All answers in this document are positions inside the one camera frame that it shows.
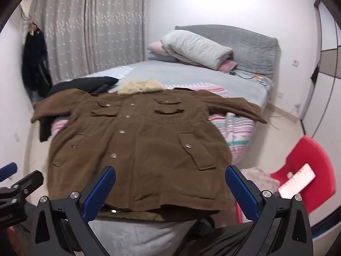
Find grey folded blanket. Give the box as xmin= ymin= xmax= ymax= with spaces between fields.
xmin=148 ymin=52 xmax=178 ymax=62

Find person's dark pants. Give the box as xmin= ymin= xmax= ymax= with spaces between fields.
xmin=165 ymin=213 xmax=269 ymax=256

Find pink towel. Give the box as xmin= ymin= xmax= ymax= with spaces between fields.
xmin=218 ymin=59 xmax=237 ymax=73

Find striped patterned blanket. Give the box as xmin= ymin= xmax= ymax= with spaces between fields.
xmin=51 ymin=81 xmax=255 ymax=166

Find brown coat with fur collar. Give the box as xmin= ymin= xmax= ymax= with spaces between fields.
xmin=31 ymin=80 xmax=268 ymax=220

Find floral wall hanging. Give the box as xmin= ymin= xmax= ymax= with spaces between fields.
xmin=20 ymin=0 xmax=36 ymax=22

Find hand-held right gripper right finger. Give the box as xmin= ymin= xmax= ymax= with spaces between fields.
xmin=225 ymin=165 xmax=313 ymax=256

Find red plastic chair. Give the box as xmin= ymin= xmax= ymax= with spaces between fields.
xmin=234 ymin=135 xmax=337 ymax=223

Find white wardrobe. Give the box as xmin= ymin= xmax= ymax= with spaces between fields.
xmin=300 ymin=0 xmax=341 ymax=144

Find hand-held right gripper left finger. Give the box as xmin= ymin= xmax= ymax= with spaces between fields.
xmin=29 ymin=166 xmax=116 ymax=256

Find floral cloth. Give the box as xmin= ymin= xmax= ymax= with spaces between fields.
xmin=241 ymin=166 xmax=280 ymax=195

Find floor cable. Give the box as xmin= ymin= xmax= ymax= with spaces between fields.
xmin=269 ymin=103 xmax=301 ymax=126

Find pink pillow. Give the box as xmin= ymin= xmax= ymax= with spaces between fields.
xmin=147 ymin=41 xmax=171 ymax=57

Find grey padded headboard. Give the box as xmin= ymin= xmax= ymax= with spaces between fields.
xmin=174 ymin=25 xmax=279 ymax=79

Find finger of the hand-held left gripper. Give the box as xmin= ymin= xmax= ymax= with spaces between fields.
xmin=0 ymin=171 xmax=44 ymax=208
xmin=0 ymin=162 xmax=18 ymax=182

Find grey dotted curtain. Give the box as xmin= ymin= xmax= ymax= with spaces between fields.
xmin=32 ymin=0 xmax=148 ymax=84

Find light blue fringed blanket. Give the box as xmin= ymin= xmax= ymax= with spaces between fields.
xmin=88 ymin=65 xmax=134 ymax=81

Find bed with grey sheet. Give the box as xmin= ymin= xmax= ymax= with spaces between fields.
xmin=33 ymin=59 xmax=273 ymax=256

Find white folded duvet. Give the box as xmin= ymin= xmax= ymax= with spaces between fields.
xmin=160 ymin=30 xmax=233 ymax=70

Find black hanging garment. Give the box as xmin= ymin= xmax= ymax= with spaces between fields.
xmin=22 ymin=28 xmax=53 ymax=98

